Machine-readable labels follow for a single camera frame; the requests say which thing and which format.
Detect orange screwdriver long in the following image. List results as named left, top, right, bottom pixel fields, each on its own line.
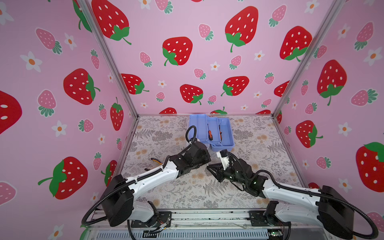
left=207, top=124, right=213, bottom=141

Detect white lid blue tool box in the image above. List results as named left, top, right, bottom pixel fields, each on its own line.
left=189, top=114, right=235, bottom=152

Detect orange handled pliers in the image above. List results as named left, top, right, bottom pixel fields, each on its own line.
left=219, top=124, right=223, bottom=142

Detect yellow handled pliers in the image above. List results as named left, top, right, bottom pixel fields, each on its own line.
left=151, top=158, right=163, bottom=165

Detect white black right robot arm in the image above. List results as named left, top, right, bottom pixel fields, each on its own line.
left=207, top=154, right=379, bottom=240

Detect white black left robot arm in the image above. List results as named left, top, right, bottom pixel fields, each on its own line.
left=82, top=137, right=211, bottom=235

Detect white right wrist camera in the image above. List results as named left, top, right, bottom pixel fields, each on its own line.
left=217, top=149, right=230, bottom=170

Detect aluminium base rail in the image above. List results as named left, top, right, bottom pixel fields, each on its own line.
left=84, top=209, right=336, bottom=240

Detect aluminium corner frame post left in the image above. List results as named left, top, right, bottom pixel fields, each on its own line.
left=78, top=0, right=139, bottom=120

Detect aluminium corner frame post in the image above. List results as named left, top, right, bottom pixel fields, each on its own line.
left=78, top=0, right=139, bottom=120
left=272, top=0, right=345, bottom=120

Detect aluminium corner frame post right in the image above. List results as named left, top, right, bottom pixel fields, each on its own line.
left=272, top=0, right=345, bottom=120

